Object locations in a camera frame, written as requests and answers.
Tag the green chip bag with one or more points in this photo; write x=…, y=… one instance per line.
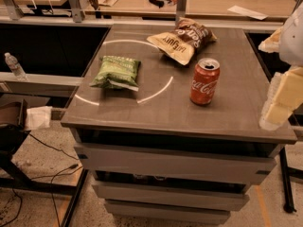
x=117, y=73

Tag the bottom grey drawer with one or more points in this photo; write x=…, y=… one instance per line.
x=146, y=210

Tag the top grey drawer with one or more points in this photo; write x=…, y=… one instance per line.
x=174, y=164

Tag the red coke can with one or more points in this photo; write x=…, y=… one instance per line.
x=205, y=78

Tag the brown chip bag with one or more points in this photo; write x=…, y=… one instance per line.
x=184, y=41

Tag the small paper card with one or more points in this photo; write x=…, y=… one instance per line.
x=107, y=3

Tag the grey drawer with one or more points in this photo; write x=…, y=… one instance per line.
x=146, y=210
x=174, y=164
x=170, y=196

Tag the black chair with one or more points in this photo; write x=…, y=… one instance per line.
x=13, y=115

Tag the middle grey drawer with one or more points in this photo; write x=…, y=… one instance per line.
x=170, y=196

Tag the clear plastic water bottle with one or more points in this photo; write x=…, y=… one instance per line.
x=15, y=67

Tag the white paper sheet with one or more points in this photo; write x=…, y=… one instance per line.
x=248, y=13

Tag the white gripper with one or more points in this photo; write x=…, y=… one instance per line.
x=294, y=42

